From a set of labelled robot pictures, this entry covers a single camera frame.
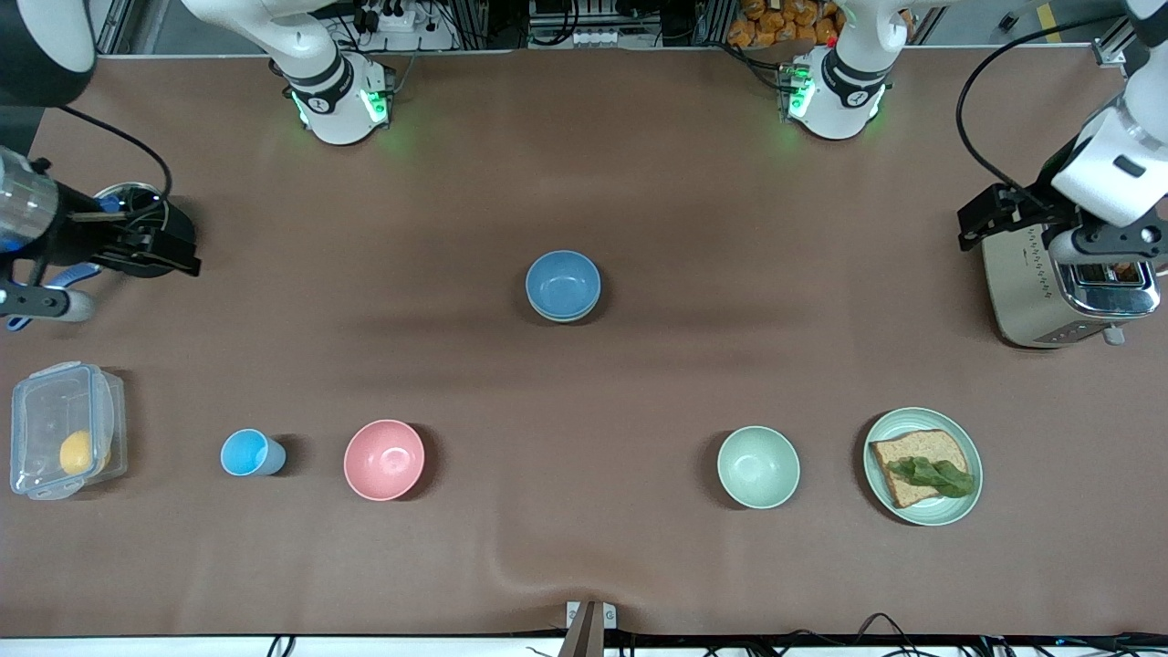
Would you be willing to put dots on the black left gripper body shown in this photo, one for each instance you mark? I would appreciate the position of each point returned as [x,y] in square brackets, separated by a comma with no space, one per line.
[1029,212]

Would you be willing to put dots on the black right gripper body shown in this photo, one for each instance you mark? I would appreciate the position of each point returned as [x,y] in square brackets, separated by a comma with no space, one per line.
[80,235]

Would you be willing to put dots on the blue bowl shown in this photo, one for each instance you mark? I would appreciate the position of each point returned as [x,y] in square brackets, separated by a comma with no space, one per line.
[563,281]

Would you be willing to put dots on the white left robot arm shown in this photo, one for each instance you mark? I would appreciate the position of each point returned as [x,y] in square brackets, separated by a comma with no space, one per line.
[1109,173]

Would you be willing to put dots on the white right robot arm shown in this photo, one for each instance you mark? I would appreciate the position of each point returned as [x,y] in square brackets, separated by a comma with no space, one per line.
[333,100]

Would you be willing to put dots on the pink bowl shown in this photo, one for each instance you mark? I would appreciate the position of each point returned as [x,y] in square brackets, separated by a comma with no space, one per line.
[384,460]

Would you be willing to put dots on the pale green bowl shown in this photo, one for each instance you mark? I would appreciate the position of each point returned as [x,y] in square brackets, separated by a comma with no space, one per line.
[757,467]

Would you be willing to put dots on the glass lid with blue knob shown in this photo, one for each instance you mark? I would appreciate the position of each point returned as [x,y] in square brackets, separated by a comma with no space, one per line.
[137,196]

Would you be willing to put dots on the beige steel toaster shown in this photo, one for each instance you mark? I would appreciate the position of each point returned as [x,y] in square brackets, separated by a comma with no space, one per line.
[1022,283]

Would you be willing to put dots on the brown toast slice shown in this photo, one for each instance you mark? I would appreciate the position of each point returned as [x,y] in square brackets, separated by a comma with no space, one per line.
[1124,271]

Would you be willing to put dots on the clear plastic lidded container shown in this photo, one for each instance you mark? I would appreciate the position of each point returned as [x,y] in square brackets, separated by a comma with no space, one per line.
[46,411]

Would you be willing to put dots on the yellow lemon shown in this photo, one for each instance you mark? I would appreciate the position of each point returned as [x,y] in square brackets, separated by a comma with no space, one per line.
[78,453]

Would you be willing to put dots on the light blue cup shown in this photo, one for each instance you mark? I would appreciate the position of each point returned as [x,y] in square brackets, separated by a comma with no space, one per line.
[245,453]

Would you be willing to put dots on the brown bread slice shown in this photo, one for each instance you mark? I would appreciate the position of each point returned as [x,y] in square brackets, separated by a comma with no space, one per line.
[912,452]

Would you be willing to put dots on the green lettuce leaf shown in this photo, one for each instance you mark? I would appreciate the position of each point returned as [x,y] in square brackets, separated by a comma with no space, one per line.
[940,476]

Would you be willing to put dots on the bag of orange snacks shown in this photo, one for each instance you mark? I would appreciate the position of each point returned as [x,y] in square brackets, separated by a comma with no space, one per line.
[776,23]

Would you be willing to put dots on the pale green plate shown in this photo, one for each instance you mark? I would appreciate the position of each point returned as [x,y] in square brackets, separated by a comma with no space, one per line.
[922,511]

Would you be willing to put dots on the white power strip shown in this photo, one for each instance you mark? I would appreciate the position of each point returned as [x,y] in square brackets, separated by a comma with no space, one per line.
[401,23]

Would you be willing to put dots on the brown table cloth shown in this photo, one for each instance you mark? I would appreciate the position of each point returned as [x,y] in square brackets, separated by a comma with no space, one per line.
[584,411]

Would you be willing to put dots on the aluminium frame profile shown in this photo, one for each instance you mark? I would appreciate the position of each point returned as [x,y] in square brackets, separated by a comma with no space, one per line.
[114,23]
[1109,53]

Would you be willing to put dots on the metal table clamp bracket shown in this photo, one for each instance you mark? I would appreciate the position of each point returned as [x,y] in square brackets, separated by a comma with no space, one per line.
[590,620]

